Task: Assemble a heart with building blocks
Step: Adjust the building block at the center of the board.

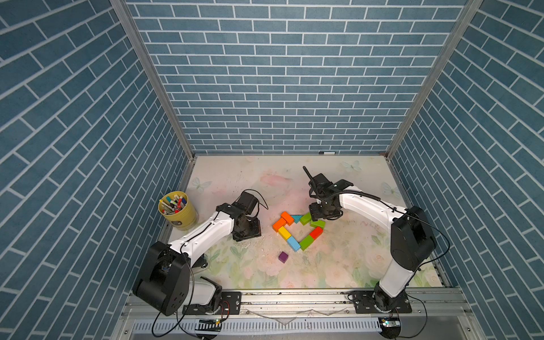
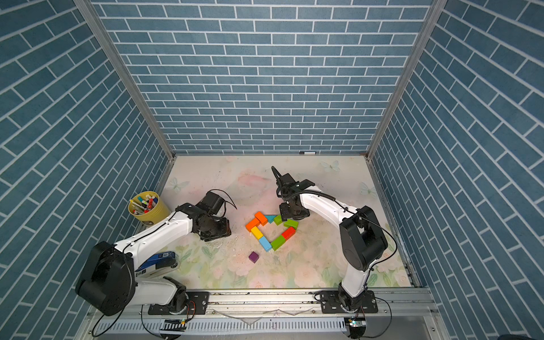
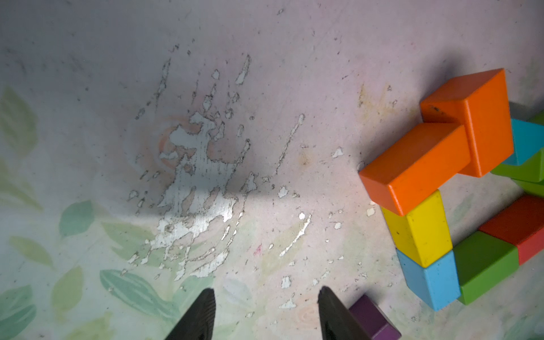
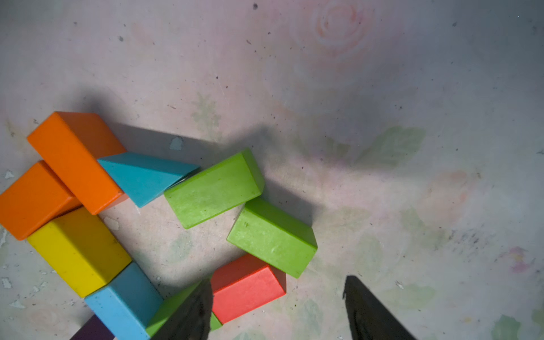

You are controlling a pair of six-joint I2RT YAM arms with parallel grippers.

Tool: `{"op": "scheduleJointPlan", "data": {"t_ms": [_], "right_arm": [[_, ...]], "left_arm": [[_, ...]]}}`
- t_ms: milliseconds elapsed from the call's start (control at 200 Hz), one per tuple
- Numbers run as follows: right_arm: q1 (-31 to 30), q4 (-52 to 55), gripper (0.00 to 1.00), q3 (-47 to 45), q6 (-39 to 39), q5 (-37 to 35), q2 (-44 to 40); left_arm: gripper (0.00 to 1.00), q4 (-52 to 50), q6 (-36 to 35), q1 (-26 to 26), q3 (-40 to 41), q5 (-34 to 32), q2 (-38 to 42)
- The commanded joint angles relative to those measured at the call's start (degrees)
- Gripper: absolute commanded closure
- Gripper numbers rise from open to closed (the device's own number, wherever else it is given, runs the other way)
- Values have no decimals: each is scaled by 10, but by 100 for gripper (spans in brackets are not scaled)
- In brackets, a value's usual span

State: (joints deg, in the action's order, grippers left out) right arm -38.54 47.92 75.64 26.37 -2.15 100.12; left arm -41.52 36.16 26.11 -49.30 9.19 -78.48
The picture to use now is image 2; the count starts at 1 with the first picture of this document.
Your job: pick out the purple cube block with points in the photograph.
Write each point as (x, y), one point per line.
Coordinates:
(253, 257)

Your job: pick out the green block front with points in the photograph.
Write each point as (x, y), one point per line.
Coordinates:
(278, 242)

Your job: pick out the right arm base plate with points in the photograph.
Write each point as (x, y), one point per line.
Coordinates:
(337, 301)

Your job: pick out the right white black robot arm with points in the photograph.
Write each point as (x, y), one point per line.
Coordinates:
(363, 241)

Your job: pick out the yellow pen cup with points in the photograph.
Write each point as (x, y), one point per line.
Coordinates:
(148, 208)

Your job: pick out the aluminium front rail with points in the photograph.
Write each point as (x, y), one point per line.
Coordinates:
(313, 313)

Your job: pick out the blue black stapler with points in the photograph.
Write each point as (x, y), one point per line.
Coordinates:
(157, 266)

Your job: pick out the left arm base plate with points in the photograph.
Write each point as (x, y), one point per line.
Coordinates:
(195, 303)

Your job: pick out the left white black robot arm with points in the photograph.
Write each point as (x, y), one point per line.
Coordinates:
(115, 276)

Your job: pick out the green block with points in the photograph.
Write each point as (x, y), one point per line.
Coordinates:
(278, 220)
(278, 242)
(291, 224)

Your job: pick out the light blue block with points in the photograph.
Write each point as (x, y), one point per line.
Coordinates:
(265, 244)

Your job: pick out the yellow block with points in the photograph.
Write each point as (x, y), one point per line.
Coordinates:
(257, 233)

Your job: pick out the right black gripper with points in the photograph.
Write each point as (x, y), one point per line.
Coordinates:
(285, 214)

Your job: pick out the orange block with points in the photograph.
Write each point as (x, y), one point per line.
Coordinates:
(252, 224)
(261, 218)

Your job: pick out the teal triangle block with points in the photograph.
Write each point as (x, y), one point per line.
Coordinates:
(270, 218)

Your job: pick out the red block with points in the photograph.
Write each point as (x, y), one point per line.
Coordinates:
(288, 233)

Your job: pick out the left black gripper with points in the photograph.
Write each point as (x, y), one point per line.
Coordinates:
(225, 230)

